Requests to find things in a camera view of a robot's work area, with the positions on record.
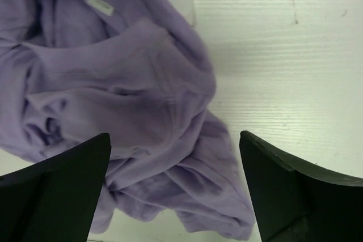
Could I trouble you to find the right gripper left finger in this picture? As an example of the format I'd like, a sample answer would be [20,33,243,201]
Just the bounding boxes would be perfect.
[1,133,110,242]

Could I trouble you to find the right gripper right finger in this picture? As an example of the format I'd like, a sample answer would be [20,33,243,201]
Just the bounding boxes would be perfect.
[239,131,362,241]

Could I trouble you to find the purple t shirt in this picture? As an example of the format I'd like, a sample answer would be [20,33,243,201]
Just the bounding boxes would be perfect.
[1,0,255,240]

